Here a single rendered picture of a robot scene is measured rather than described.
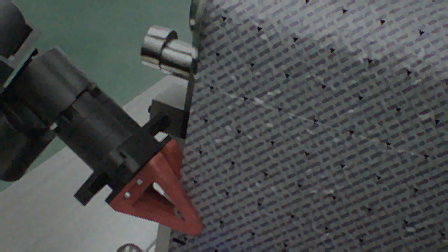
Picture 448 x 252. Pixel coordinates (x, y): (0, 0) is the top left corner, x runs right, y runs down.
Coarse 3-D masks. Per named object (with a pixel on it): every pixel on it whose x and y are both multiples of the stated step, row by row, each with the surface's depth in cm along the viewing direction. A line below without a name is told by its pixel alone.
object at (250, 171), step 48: (192, 144) 70; (240, 144) 68; (288, 144) 66; (336, 144) 65; (384, 144) 63; (192, 192) 72; (240, 192) 70; (288, 192) 68; (336, 192) 66; (384, 192) 65; (432, 192) 63; (192, 240) 73; (240, 240) 71; (288, 240) 70; (336, 240) 68; (384, 240) 66; (432, 240) 65
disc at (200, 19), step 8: (200, 0) 64; (208, 0) 65; (200, 8) 64; (200, 16) 64; (200, 24) 65; (200, 32) 65; (192, 40) 65; (200, 40) 66; (192, 48) 66; (200, 48) 66; (192, 56) 66; (192, 64) 67
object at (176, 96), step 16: (176, 48) 77; (160, 64) 78; (176, 64) 77; (192, 80) 76; (160, 96) 79; (176, 96) 80; (192, 96) 77; (176, 112) 78; (176, 128) 79; (160, 224) 84; (160, 240) 85
